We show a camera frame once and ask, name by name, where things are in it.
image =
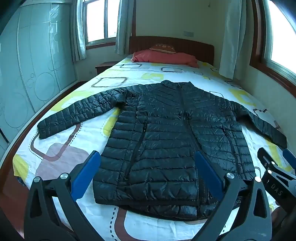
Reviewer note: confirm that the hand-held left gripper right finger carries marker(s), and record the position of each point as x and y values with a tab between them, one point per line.
209	172

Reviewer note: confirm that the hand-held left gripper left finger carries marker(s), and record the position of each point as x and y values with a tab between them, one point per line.
85	173

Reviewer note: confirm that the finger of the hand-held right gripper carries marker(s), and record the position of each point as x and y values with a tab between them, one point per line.
267	163
291	162

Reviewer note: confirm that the black quilted puffer jacket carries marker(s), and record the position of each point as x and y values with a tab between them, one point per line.
166	139

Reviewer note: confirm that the patterned white bed sheet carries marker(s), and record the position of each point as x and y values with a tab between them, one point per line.
76	139

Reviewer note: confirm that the wooden nightstand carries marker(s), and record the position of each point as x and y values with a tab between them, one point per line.
104	67

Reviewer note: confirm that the frosted glass wardrobe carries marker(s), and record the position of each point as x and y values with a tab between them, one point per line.
34	69

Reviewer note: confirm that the wood framed window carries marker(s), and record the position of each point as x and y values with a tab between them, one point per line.
277	46

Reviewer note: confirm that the dark wooden headboard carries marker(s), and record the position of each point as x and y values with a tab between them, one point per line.
196	49

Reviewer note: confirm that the pink pillow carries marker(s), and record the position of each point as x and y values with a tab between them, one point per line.
161	58

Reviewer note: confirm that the pale long curtain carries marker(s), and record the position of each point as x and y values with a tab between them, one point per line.
232	41

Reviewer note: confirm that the orange printed cushion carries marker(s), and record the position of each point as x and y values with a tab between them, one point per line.
163	47

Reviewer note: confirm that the pale narrow curtain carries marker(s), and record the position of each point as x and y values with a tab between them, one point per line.
79	30

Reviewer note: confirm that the pale curtain beside headboard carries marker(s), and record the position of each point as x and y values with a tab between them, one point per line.
124	27

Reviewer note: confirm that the white framed window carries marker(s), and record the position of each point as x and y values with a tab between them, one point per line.
99	20

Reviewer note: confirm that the white wall socket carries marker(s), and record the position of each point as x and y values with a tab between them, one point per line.
188	34

